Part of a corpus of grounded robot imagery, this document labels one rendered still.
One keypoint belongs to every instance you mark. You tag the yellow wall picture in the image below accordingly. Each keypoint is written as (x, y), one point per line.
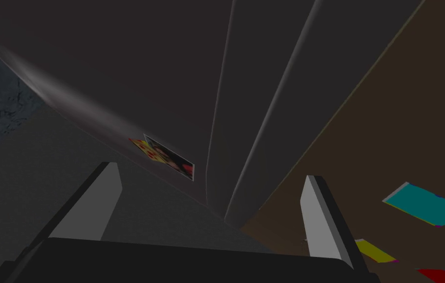
(373, 250)

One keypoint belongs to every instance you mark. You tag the colourful wall picture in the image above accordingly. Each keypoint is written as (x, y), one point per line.
(163, 157)

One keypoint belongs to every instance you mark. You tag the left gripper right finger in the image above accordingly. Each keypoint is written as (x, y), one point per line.
(320, 224)

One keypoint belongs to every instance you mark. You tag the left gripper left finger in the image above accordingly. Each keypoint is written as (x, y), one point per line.
(89, 208)

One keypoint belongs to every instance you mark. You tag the red wall picture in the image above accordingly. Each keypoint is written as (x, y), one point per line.
(440, 276)

